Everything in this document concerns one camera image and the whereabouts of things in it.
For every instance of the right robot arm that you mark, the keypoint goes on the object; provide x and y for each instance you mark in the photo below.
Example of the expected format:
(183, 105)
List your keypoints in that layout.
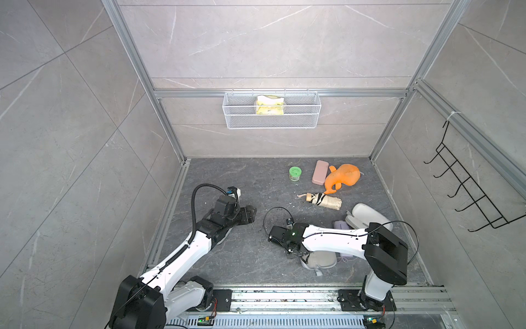
(371, 239)

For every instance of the green lidded jar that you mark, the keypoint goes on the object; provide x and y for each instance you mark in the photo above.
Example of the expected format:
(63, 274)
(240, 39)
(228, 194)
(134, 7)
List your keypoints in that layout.
(294, 173)

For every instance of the orange watering can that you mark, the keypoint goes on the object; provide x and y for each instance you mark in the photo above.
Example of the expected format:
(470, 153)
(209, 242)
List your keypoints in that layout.
(346, 174)

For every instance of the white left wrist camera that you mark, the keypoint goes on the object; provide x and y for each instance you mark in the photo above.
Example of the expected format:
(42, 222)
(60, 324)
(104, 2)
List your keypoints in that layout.
(234, 192)

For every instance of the aluminium cage frame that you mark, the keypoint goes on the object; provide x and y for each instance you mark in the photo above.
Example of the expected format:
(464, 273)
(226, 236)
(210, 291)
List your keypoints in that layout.
(433, 91)

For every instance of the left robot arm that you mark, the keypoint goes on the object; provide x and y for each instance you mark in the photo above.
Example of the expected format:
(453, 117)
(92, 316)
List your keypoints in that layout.
(176, 263)

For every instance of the black wire hook rack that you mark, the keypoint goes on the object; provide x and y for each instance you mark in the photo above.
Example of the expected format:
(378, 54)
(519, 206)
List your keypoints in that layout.
(477, 197)

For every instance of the slotted metal base rail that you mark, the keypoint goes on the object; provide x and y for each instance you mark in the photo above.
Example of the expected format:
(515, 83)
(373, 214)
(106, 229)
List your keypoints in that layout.
(321, 307)

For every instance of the white wire wall basket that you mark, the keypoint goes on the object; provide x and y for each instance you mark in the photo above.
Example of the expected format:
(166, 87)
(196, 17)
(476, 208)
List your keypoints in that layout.
(302, 110)

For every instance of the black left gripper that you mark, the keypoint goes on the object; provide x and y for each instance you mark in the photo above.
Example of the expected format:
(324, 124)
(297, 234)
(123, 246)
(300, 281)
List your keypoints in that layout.
(246, 214)

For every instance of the yellow white pouch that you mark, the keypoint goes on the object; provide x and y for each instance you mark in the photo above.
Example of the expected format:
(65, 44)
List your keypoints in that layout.
(269, 105)

